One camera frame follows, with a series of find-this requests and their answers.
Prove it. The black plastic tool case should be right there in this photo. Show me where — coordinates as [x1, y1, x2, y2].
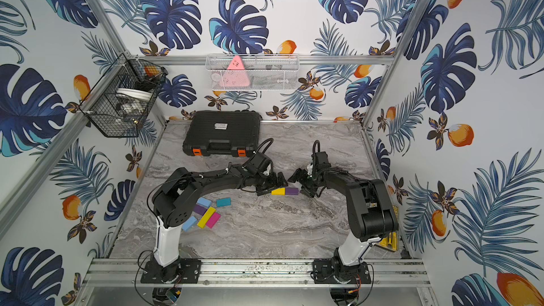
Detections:
[182, 111, 262, 157]

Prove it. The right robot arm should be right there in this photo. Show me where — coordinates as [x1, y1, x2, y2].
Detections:
[288, 167, 399, 266]

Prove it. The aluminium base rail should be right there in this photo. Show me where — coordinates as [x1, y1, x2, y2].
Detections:
[83, 259, 431, 288]

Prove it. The dark purple block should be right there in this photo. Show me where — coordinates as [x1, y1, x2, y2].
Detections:
[194, 204, 208, 215]

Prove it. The short yellow block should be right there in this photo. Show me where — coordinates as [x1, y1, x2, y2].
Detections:
[271, 188, 286, 196]

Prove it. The pink triangle item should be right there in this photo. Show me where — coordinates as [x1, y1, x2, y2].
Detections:
[220, 55, 251, 89]

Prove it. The white roll in basket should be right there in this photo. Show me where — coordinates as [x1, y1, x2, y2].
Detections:
[116, 88, 152, 102]

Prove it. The light blue square block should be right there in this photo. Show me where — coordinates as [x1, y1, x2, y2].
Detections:
[197, 197, 212, 208]

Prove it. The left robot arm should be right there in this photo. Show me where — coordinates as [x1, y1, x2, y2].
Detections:
[152, 164, 288, 267]

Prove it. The purple short block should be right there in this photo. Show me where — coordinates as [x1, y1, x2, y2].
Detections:
[285, 187, 299, 196]

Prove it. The long yellow block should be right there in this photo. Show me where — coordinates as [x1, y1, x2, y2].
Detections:
[197, 207, 215, 229]

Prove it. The magenta block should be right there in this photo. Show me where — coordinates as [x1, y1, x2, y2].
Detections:
[205, 212, 221, 229]

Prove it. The black wire basket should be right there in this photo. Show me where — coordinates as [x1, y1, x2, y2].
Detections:
[78, 54, 168, 138]

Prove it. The yellow screwdriver bit set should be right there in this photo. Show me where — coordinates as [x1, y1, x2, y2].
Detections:
[378, 230, 400, 252]

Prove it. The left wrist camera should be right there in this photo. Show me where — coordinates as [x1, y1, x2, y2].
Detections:
[244, 152, 273, 177]

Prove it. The teal block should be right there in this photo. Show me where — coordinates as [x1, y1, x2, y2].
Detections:
[216, 198, 232, 208]

